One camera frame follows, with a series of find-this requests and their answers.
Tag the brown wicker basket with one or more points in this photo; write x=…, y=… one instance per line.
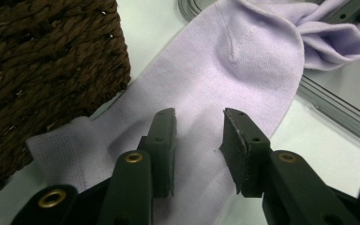
x=43, y=78

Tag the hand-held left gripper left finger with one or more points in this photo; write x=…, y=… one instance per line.
x=159, y=156

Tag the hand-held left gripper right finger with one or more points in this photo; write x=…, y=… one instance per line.
x=253, y=159

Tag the purple sock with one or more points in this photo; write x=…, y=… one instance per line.
x=231, y=72

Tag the clear plastic lid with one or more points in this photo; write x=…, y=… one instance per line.
x=350, y=93

